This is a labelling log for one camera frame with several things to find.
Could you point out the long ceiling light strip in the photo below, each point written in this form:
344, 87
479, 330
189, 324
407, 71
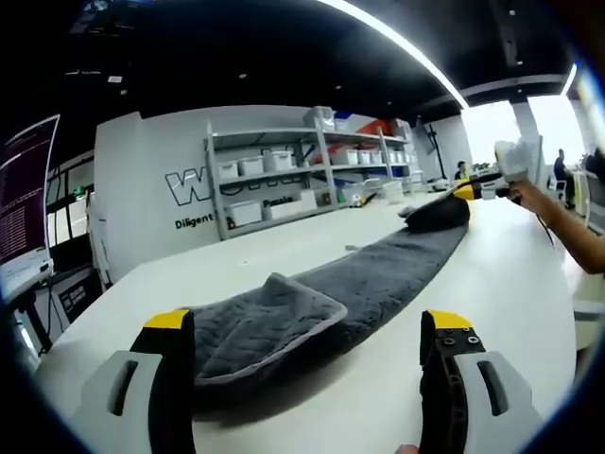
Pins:
402, 47

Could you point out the short ceiling light strip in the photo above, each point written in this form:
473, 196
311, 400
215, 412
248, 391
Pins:
571, 80

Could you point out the stack of white containers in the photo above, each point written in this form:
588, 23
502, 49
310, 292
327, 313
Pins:
393, 193

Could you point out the black tripod stand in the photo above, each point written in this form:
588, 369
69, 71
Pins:
436, 151

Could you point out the group of white storage bins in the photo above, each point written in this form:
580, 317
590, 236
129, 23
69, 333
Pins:
264, 161

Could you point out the grey towel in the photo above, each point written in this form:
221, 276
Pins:
378, 265

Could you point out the person's right hand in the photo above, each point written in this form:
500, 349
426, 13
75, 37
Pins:
527, 196

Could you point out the white office chair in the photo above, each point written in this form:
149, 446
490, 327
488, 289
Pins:
596, 203

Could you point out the computer monitor with purple screen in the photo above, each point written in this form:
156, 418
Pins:
26, 198

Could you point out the yellow gripper on table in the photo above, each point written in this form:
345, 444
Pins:
361, 198

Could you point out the black cabinet with label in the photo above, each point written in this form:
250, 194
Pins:
78, 300

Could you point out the white panel on desk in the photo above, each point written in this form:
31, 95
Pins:
538, 161

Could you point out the person's left hand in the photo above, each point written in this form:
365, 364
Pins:
406, 449

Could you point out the grey metal shelving unit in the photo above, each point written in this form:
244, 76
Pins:
321, 165

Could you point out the white standing board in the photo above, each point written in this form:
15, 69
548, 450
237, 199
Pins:
99, 236

